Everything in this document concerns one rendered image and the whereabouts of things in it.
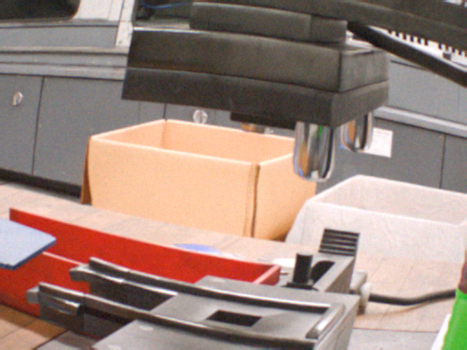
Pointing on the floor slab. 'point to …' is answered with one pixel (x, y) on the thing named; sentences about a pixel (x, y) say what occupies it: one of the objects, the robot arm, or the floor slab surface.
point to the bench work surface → (249, 249)
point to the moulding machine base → (410, 159)
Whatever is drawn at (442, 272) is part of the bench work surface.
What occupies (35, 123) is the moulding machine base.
